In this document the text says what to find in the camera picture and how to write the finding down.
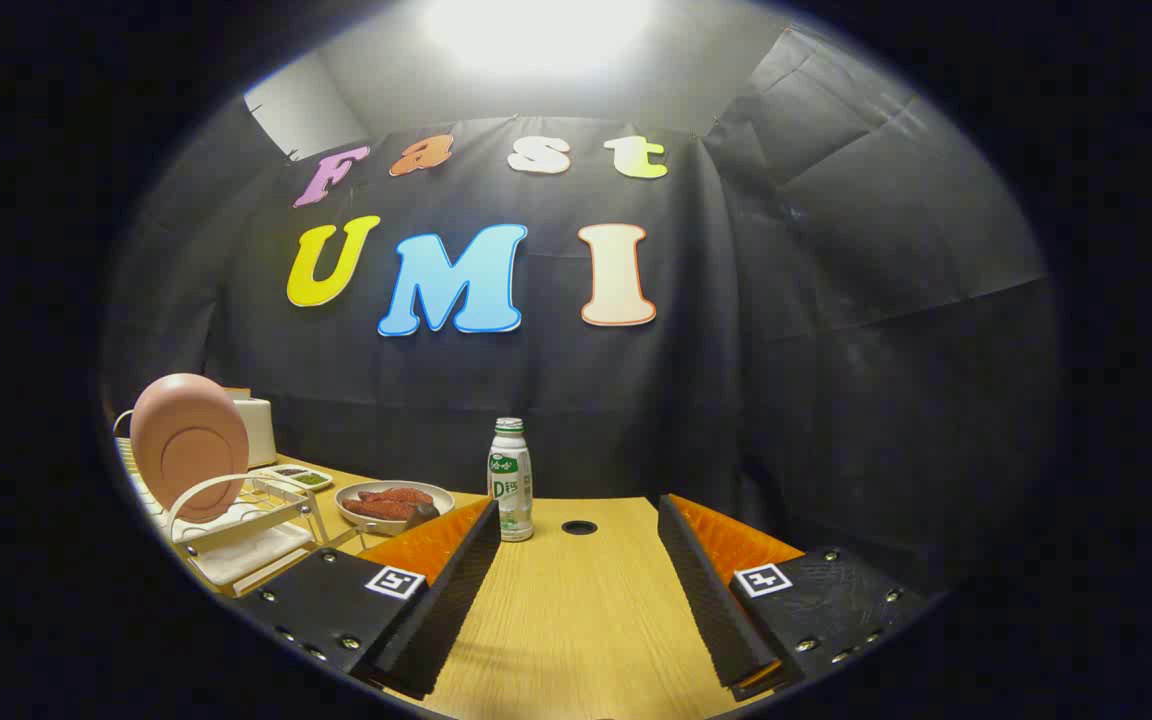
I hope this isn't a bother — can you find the white divided dish with beans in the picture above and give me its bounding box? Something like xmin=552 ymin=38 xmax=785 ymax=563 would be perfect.
xmin=254 ymin=464 xmax=335 ymax=492

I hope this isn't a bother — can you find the white green-label bottle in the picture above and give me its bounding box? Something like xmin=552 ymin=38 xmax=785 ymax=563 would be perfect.
xmin=488 ymin=418 xmax=535 ymax=543

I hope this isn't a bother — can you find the ceiling light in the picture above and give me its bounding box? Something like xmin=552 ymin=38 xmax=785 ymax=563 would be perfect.
xmin=416 ymin=0 xmax=657 ymax=76

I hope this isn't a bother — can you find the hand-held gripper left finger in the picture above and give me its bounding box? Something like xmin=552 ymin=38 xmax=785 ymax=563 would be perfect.
xmin=234 ymin=497 xmax=503 ymax=701

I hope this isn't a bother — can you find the cream toaster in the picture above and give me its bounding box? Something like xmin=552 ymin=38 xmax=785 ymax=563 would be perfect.
xmin=226 ymin=393 xmax=278 ymax=471

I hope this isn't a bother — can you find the pink plate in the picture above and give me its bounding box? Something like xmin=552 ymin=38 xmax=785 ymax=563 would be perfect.
xmin=130 ymin=373 xmax=250 ymax=523

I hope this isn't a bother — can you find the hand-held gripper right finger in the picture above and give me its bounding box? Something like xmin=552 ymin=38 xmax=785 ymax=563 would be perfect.
xmin=657 ymin=493 xmax=929 ymax=703

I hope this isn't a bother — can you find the white wire dish rack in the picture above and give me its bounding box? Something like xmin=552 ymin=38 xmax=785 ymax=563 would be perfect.
xmin=114 ymin=410 xmax=362 ymax=598

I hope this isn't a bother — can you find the beige plate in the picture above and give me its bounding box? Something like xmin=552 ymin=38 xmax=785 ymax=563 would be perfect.
xmin=335 ymin=481 xmax=456 ymax=536

